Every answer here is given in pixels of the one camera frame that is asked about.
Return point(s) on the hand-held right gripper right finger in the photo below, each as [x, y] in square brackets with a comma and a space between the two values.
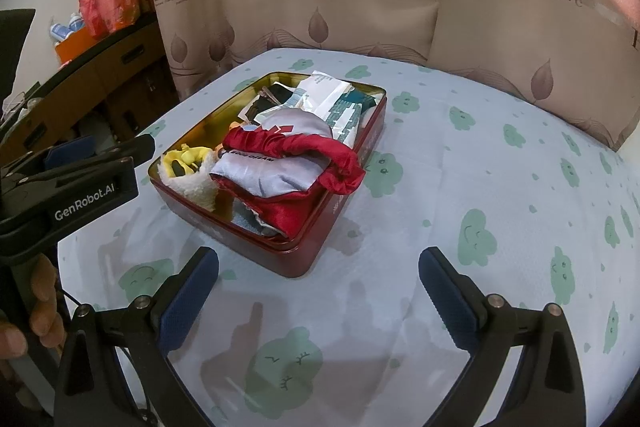
[450, 302]

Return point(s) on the beige leaf print curtain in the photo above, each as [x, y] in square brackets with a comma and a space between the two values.
[375, 17]

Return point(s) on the dark printed packet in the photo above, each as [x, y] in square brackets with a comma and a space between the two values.
[277, 94]

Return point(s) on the orange box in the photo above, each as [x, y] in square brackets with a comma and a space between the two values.
[75, 47]

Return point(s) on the red tin box gold inside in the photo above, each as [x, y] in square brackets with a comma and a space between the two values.
[300, 252]

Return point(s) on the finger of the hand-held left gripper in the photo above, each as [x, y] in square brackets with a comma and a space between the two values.
[135, 147]
[70, 152]

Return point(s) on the brown wooden desk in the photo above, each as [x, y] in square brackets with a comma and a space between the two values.
[100, 77]

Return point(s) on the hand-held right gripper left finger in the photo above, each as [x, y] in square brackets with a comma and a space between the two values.
[190, 302]

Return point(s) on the white green plastic packet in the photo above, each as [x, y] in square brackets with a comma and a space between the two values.
[350, 112]

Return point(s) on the red plastic bag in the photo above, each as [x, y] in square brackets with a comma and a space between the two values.
[110, 7]

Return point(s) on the person's left hand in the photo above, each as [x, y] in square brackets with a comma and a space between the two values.
[45, 297]

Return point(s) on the white fluffy sock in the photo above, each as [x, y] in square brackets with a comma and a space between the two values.
[192, 192]

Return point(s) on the blue white bottles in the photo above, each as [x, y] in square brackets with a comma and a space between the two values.
[65, 27]

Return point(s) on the yellow rubber toy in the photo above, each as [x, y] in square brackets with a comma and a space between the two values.
[190, 156]

